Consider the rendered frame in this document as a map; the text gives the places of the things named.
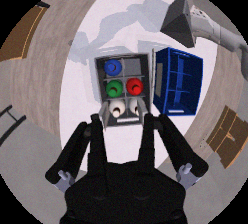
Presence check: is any red bottle with pink label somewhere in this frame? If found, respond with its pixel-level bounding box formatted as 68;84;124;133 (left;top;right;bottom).
126;78;144;95

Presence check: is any white bottle with grey label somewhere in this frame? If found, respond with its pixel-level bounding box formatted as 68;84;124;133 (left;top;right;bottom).
109;99;125;117

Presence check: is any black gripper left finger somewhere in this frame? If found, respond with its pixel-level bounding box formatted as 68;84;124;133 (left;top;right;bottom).
45;101;110;200

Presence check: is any green bottle with pale green label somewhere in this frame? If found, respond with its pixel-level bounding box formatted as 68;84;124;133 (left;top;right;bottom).
106;79;123;98

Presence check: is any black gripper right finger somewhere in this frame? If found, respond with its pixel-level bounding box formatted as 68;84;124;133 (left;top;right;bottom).
131;98;209;200

